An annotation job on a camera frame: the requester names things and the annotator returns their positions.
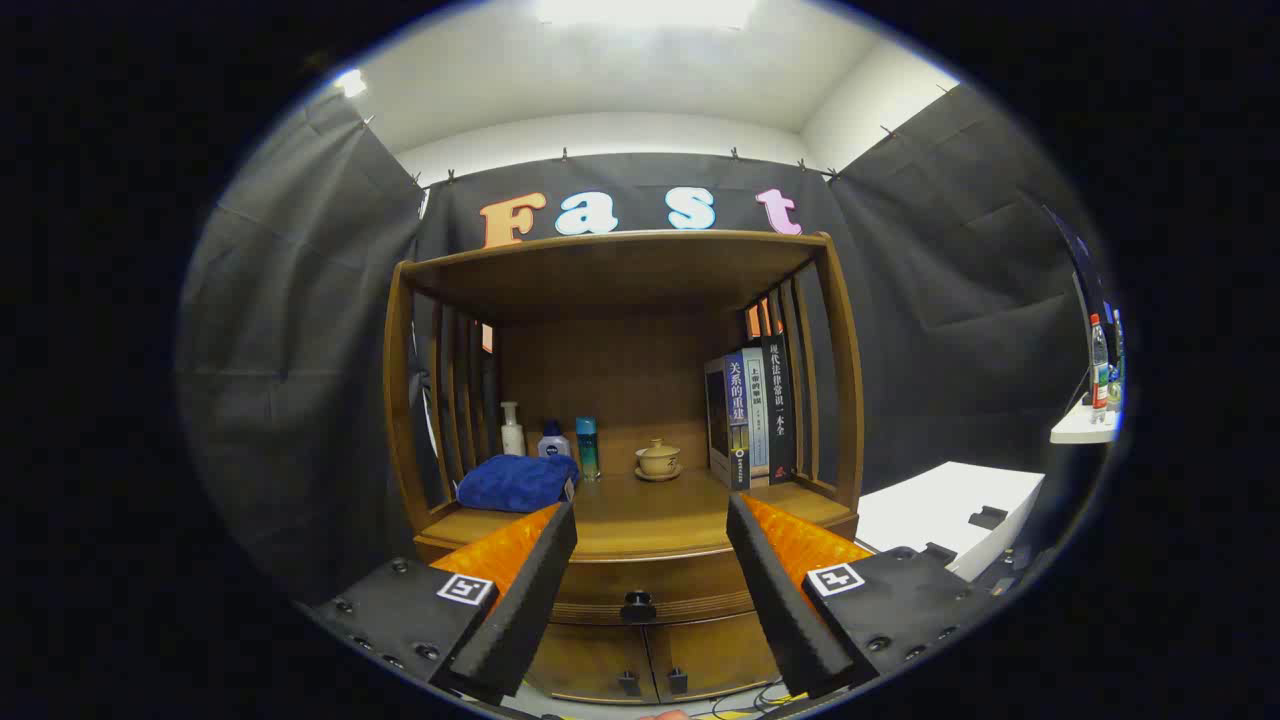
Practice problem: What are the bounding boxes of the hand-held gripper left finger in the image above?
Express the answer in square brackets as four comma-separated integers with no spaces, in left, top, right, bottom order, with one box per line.
[300,500,579,706]

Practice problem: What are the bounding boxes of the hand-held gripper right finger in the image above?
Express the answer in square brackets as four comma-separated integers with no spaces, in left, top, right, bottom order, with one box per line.
[726,492,1001,701]

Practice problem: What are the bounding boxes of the wooden drawer with black knob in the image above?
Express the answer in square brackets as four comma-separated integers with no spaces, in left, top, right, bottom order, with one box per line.
[548,548,763,626]

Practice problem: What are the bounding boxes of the wooden cabinet door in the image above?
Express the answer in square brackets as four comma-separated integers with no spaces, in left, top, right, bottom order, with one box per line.
[645,612,781,701]
[525,622,656,704]

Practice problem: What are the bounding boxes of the wooden countertop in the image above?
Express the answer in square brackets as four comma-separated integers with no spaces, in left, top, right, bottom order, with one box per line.
[415,465,859,561]

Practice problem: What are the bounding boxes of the brown wooden cabinet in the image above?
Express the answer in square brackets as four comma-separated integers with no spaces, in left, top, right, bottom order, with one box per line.
[383,230,866,706]

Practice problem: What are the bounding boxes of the folded blue towel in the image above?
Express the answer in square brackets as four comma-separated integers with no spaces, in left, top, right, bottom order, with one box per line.
[457,455,581,514]

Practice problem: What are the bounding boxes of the book with blue spine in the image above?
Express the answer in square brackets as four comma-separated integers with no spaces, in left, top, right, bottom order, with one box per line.
[704,350,751,491]

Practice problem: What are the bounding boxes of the book with black spine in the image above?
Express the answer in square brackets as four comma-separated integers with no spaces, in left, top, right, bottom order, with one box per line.
[760,335,798,486]

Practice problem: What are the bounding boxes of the book with pale spine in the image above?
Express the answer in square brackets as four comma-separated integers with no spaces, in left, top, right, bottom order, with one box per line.
[742,345,771,479]

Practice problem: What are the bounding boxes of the white side shelf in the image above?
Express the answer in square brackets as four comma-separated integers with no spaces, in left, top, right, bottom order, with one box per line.
[1050,400,1121,445]

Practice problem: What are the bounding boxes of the clear water bottle red label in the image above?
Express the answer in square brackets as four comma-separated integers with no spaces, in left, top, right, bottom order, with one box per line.
[1088,314,1111,423]

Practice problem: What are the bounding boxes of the ceiling light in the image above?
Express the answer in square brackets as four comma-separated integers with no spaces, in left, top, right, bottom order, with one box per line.
[535,0,759,29]

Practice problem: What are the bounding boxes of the black floor cables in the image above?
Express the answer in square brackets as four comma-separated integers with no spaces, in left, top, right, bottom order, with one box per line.
[710,680,791,717]

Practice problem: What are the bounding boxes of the white box with black handles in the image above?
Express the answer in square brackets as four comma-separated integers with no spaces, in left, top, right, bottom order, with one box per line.
[855,461,1046,583]

